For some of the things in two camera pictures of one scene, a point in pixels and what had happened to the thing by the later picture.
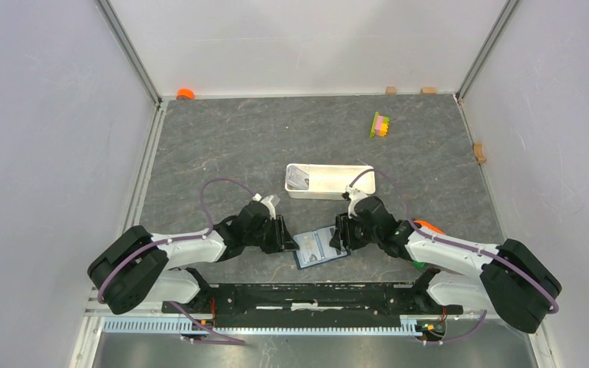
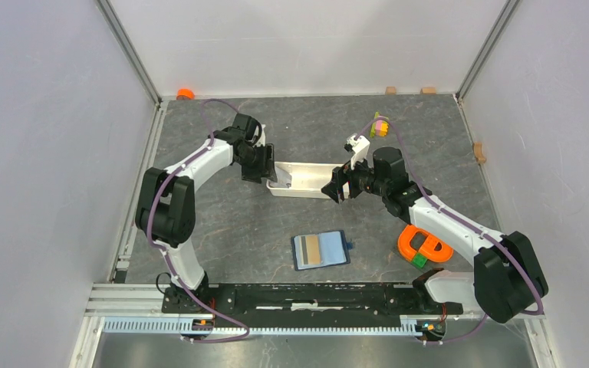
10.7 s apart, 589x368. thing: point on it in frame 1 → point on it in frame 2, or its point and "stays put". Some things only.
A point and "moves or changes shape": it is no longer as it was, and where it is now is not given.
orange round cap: (185, 93) stays put
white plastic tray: (327, 182) moves or changes shape
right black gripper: (340, 239) → (344, 175)
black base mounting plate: (310, 304) stays put
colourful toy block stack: (380, 126) stays put
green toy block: (420, 265) stays put
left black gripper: (283, 240) → (264, 169)
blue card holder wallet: (315, 248) moves or changes shape
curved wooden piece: (478, 152) stays put
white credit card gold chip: (296, 179) → (283, 177)
